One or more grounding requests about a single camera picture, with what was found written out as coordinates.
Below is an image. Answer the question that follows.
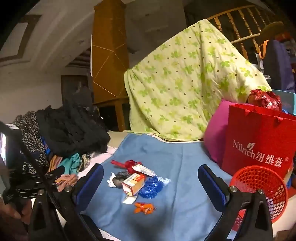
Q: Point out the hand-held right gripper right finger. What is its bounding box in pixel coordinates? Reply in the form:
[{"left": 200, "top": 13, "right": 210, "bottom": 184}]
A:
[{"left": 198, "top": 164, "right": 273, "bottom": 241}]

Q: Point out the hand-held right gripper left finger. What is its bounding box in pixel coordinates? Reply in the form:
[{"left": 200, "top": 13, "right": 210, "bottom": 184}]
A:
[{"left": 28, "top": 163, "right": 104, "bottom": 241}]

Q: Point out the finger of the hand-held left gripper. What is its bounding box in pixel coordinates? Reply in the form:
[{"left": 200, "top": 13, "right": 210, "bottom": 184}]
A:
[{"left": 45, "top": 166, "right": 66, "bottom": 186}]

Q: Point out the white tissue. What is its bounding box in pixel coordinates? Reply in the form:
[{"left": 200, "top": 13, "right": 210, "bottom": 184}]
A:
[{"left": 107, "top": 173, "right": 117, "bottom": 188}]

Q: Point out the black plastic bag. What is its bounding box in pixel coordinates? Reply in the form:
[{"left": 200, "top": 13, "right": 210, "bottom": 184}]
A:
[{"left": 113, "top": 171, "right": 131, "bottom": 188}]

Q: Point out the red ribbon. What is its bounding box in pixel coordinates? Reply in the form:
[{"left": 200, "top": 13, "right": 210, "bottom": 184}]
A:
[{"left": 110, "top": 159, "right": 142, "bottom": 173}]

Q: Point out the white paper leaflet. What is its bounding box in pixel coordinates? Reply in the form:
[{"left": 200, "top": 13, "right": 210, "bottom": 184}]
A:
[{"left": 122, "top": 194, "right": 138, "bottom": 205}]

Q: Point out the orange and white medicine box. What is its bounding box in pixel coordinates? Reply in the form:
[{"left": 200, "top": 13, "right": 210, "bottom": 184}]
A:
[{"left": 121, "top": 174, "right": 147, "bottom": 196}]

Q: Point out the white and red packet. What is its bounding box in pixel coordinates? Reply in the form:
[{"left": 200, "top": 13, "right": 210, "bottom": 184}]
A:
[{"left": 133, "top": 163, "right": 156, "bottom": 178}]

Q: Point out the orange wrapper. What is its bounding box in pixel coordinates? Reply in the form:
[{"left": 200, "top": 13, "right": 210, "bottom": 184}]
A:
[{"left": 134, "top": 203, "right": 155, "bottom": 215}]

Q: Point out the blue plastic bag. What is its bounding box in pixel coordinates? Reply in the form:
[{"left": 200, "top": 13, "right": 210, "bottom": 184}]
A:
[{"left": 139, "top": 176, "right": 163, "bottom": 199}]

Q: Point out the red plastic mesh basket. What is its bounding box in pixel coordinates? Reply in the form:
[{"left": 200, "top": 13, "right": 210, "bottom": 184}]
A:
[{"left": 229, "top": 166, "right": 289, "bottom": 231}]

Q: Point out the person's left hand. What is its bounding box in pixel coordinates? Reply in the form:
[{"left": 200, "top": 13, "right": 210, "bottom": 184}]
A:
[{"left": 0, "top": 199, "right": 31, "bottom": 241}]

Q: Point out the orange striped scarf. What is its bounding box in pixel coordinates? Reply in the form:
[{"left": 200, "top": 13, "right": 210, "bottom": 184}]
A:
[{"left": 48, "top": 154, "right": 79, "bottom": 192}]

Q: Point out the teal cloth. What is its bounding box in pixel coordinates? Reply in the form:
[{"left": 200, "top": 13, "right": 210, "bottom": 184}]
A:
[{"left": 59, "top": 153, "right": 81, "bottom": 175}]

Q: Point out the blue towel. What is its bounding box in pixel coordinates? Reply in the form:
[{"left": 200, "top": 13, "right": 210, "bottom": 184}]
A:
[{"left": 87, "top": 133, "right": 234, "bottom": 241}]

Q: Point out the black white floral garment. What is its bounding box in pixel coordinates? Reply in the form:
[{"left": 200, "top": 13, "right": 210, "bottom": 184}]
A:
[{"left": 13, "top": 111, "right": 50, "bottom": 174}]

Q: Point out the black lace garment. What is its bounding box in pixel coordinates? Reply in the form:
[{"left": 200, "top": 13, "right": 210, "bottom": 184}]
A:
[{"left": 36, "top": 100, "right": 111, "bottom": 158}]

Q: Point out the pink pillow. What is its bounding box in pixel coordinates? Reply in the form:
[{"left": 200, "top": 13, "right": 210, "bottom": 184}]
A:
[{"left": 203, "top": 100, "right": 232, "bottom": 164}]

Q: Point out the red paper gift bag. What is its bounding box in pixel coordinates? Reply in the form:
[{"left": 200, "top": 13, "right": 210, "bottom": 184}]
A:
[{"left": 221, "top": 103, "right": 296, "bottom": 183}]

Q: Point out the dark wooden door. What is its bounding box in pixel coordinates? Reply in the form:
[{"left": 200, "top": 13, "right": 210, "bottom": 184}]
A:
[{"left": 60, "top": 75, "right": 93, "bottom": 105}]

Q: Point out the red plastic bag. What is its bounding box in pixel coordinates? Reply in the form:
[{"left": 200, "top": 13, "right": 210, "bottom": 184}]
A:
[{"left": 248, "top": 89, "right": 282, "bottom": 112}]

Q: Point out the green clover print blanket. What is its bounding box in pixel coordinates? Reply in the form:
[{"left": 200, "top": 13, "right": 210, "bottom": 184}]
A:
[{"left": 124, "top": 20, "right": 272, "bottom": 142}]

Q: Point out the light blue box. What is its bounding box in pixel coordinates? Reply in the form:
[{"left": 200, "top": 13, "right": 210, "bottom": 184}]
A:
[{"left": 272, "top": 90, "right": 296, "bottom": 115}]

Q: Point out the ceiling air vent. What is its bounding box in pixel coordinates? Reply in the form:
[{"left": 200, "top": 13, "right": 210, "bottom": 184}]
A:
[{"left": 66, "top": 47, "right": 92, "bottom": 68}]

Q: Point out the orange wooden cabinet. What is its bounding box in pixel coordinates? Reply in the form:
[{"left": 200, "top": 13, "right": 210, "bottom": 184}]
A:
[{"left": 91, "top": 0, "right": 130, "bottom": 132}]

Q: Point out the wooden headboard railing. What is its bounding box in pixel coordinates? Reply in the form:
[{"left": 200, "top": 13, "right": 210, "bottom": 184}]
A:
[{"left": 207, "top": 6, "right": 271, "bottom": 61}]

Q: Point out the woven straw hat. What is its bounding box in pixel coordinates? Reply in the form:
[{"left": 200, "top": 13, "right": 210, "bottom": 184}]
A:
[{"left": 261, "top": 22, "right": 285, "bottom": 38}]

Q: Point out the navy bag with orange handles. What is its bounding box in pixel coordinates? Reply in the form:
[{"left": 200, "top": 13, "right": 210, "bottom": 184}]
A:
[{"left": 258, "top": 39, "right": 296, "bottom": 93}]

